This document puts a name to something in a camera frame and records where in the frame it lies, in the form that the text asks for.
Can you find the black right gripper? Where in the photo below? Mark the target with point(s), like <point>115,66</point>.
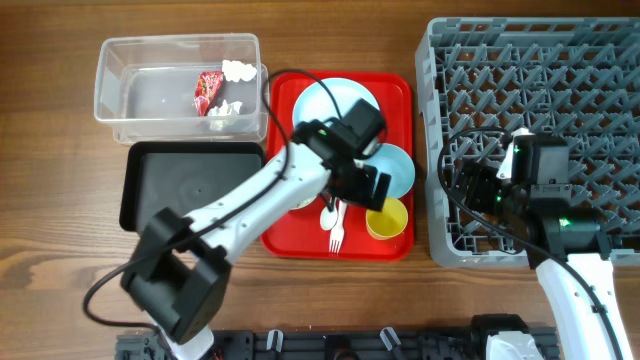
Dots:
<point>477,175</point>

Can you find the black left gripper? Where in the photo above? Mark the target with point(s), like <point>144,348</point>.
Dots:
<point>361,194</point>

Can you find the light blue bowl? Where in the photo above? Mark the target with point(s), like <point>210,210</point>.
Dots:
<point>394,161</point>

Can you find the yellow plastic cup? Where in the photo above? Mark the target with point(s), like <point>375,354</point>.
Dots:
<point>389,222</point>

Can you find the white tissue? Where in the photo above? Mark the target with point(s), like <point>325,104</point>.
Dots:
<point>237,71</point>
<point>224,115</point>

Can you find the red snack wrapper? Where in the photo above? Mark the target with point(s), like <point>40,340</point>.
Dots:
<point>209,83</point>

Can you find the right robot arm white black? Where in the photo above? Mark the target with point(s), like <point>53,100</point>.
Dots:
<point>527,199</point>

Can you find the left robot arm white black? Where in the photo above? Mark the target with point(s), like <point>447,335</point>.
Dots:
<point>181,265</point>

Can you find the grey dishwasher rack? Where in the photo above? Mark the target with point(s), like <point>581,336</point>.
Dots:
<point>577,78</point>

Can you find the clear plastic waste bin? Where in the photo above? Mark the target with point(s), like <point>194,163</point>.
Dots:
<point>144,87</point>

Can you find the light blue plate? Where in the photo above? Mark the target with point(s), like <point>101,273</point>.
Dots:
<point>314,103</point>

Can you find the green bowl with food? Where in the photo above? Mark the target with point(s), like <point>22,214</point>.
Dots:
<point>303,203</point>

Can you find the white plastic spoon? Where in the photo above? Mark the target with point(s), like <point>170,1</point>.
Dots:
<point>329,215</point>

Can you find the white plastic fork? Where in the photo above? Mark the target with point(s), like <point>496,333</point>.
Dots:
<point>337,232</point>

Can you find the red serving tray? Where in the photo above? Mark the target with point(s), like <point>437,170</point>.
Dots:
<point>298,234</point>

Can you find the black plastic tray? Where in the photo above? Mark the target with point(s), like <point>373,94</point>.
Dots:
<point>182,176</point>

